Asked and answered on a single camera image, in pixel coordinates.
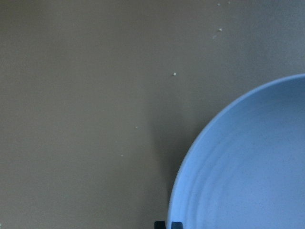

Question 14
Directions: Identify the blue round plate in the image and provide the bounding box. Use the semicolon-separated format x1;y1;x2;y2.
167;74;305;229

